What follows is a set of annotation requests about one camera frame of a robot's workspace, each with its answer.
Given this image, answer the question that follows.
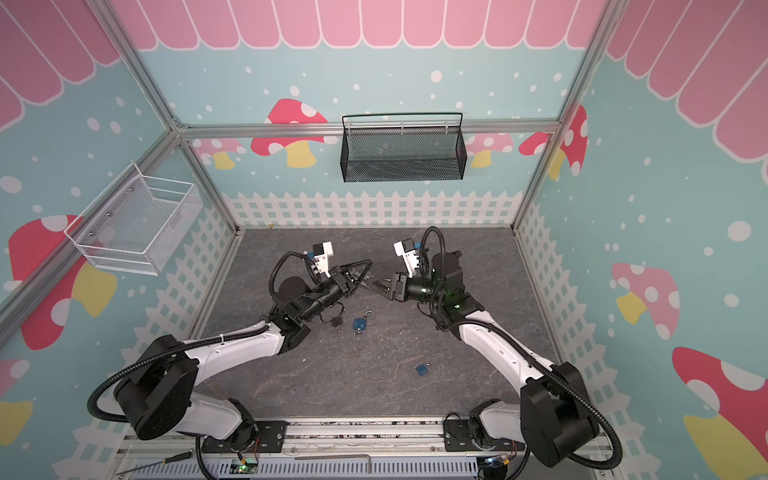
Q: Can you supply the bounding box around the black wire mesh basket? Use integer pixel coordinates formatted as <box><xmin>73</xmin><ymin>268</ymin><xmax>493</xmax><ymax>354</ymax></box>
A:
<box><xmin>340</xmin><ymin>112</ymin><xmax>468</xmax><ymax>183</ymax></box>

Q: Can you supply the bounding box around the large blue padlock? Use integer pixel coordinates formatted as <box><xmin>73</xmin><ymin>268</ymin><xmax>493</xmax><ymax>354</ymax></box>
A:
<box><xmin>352</xmin><ymin>310</ymin><xmax>375</xmax><ymax>335</ymax></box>

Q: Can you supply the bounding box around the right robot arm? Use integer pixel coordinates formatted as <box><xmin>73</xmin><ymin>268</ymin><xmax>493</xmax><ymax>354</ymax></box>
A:
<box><xmin>364</xmin><ymin>273</ymin><xmax>624</xmax><ymax>470</ymax></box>

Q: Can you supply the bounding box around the black padlock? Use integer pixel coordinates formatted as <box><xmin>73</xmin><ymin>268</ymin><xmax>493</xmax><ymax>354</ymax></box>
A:
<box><xmin>330</xmin><ymin>308</ymin><xmax>346</xmax><ymax>331</ymax></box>

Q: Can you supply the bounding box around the screwdriver black handle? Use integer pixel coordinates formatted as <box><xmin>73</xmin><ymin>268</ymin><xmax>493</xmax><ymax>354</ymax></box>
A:
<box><xmin>115</xmin><ymin>450</ymin><xmax>193</xmax><ymax>477</ymax></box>

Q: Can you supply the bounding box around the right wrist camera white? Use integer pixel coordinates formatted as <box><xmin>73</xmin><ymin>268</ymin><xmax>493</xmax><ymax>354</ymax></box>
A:
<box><xmin>393</xmin><ymin>238</ymin><xmax>422</xmax><ymax>278</ymax></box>

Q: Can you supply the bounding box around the white wire mesh basket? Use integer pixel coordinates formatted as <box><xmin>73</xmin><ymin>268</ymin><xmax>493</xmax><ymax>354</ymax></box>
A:
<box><xmin>64</xmin><ymin>164</ymin><xmax>203</xmax><ymax>276</ymax></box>

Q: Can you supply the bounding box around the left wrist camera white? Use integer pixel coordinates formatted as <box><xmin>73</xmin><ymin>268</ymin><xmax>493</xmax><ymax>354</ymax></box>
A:
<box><xmin>309</xmin><ymin>241</ymin><xmax>334</xmax><ymax>278</ymax></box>

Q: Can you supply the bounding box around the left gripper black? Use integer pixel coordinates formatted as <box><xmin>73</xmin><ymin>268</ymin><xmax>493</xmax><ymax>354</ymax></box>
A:
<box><xmin>299</xmin><ymin>260</ymin><xmax>373</xmax><ymax>322</ymax></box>

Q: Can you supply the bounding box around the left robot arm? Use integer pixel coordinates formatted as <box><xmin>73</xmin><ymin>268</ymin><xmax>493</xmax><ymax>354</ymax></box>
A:
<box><xmin>86</xmin><ymin>259</ymin><xmax>373</xmax><ymax>452</ymax></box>

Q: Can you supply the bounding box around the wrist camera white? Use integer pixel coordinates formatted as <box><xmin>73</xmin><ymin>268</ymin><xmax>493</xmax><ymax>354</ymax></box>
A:
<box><xmin>393</xmin><ymin>238</ymin><xmax>422</xmax><ymax>278</ymax></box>
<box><xmin>309</xmin><ymin>241</ymin><xmax>334</xmax><ymax>278</ymax></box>

